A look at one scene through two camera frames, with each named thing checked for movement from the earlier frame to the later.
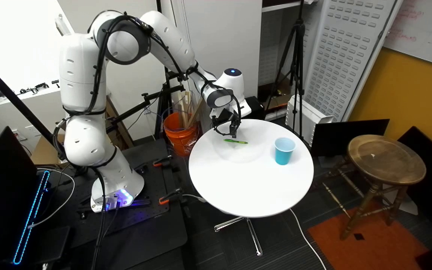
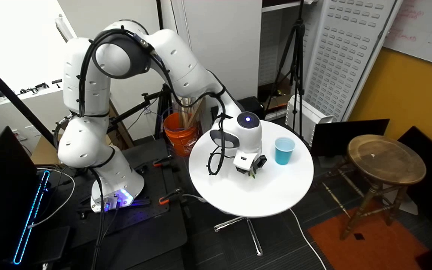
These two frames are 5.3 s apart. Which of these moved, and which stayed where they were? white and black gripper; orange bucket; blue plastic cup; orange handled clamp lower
Moved: white and black gripper
Stayed: orange handled clamp lower; blue plastic cup; orange bucket
